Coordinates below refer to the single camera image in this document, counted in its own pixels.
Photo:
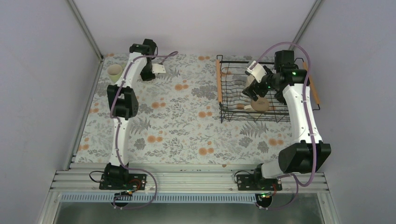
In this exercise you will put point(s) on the floral patterned table mat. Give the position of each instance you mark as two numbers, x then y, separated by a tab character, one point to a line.
180	120

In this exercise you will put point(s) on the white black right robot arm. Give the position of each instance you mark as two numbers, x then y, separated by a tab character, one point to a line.
297	123

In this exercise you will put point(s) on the beige brown mug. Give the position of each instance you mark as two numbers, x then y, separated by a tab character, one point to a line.
260	105

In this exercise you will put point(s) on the aluminium mounting rail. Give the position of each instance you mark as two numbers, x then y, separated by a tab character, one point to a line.
171	178

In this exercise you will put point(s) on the light green mug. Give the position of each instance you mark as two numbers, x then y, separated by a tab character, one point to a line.
114	72

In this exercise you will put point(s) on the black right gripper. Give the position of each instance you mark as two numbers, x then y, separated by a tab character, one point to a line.
252	94

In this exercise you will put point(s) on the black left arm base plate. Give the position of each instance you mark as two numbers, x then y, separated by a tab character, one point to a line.
129	182

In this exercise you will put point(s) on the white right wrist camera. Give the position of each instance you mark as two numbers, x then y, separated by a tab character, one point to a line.
256	70

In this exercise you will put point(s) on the grey slotted cable duct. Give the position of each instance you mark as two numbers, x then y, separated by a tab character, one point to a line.
97	197

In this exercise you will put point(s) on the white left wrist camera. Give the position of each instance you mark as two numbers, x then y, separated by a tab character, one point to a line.
158	68

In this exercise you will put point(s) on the cream white mug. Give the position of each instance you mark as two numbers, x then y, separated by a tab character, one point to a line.
249	80

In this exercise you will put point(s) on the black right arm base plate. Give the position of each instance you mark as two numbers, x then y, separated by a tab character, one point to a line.
247	182

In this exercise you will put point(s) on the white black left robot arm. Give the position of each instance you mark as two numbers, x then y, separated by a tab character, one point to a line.
123	102

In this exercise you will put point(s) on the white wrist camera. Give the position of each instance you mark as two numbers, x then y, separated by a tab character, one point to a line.
158	68
256	70

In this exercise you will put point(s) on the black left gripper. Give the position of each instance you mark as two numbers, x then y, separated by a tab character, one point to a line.
144	77

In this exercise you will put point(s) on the aluminium corner frame post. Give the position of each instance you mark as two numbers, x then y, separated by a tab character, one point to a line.
81	22

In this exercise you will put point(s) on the right aluminium corner post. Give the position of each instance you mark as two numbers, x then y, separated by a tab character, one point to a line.
307	21

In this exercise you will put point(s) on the black wire dish rack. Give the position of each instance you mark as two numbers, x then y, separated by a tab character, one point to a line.
231	78

